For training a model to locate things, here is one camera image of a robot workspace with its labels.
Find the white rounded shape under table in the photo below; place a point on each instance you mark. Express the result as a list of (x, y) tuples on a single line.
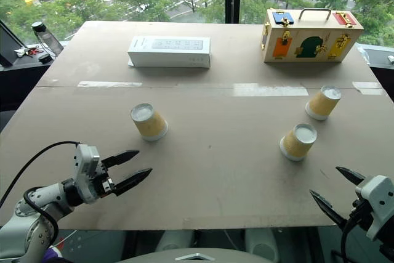
[(174, 241), (261, 244)]

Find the clear bottle with black cap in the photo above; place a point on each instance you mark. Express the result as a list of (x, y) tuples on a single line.
[(49, 39)]

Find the white cardboard product box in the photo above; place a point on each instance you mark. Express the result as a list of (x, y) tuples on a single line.
[(169, 52)]

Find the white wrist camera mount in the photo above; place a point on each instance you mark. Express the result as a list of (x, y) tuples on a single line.
[(86, 164), (380, 195)]

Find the yellow paper cup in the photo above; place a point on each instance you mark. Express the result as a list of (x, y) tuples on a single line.
[(297, 144), (323, 103), (149, 124)]

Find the small white crumpled object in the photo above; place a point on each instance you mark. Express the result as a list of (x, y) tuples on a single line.
[(20, 52)]

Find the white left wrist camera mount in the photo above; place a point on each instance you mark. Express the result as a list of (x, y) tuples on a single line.
[(86, 164)]

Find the small black round object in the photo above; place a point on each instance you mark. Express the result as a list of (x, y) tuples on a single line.
[(44, 58)]

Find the clear tape strip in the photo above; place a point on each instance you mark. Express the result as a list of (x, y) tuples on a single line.
[(367, 88), (271, 89)]

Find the red clips bundle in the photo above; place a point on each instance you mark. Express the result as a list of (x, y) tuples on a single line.
[(33, 50)]

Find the wooden latch lock box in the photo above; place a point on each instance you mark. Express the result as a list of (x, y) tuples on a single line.
[(307, 42)]

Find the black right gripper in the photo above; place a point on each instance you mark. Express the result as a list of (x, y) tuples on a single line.
[(363, 213)]

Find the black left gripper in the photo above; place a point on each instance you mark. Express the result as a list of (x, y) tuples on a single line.
[(103, 183)]

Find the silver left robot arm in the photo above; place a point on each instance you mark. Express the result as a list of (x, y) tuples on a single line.
[(32, 229)]

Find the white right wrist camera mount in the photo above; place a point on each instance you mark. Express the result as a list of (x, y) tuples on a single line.
[(380, 195)]

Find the grey robot torso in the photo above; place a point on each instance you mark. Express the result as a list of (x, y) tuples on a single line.
[(197, 257)]

